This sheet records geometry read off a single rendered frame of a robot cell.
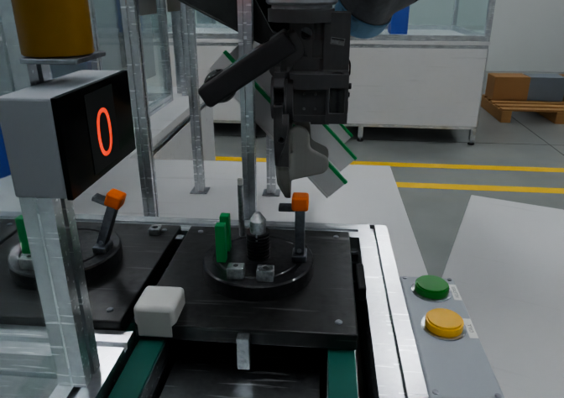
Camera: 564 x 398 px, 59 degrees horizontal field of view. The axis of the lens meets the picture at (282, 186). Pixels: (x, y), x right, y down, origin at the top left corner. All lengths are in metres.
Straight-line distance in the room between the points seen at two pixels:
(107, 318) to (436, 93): 4.23
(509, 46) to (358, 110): 5.30
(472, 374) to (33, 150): 0.43
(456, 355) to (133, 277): 0.38
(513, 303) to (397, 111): 3.86
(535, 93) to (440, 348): 5.83
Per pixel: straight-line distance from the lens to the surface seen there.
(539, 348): 0.78
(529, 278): 0.93
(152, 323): 0.57
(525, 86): 6.27
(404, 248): 0.95
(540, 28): 9.68
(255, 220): 0.61
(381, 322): 0.58
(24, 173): 0.38
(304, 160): 0.56
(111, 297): 0.63
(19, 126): 0.37
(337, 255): 0.68
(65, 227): 0.45
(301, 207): 0.59
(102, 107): 0.41
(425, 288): 0.63
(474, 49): 4.65
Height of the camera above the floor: 1.30
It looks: 22 degrees down
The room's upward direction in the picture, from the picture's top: straight up
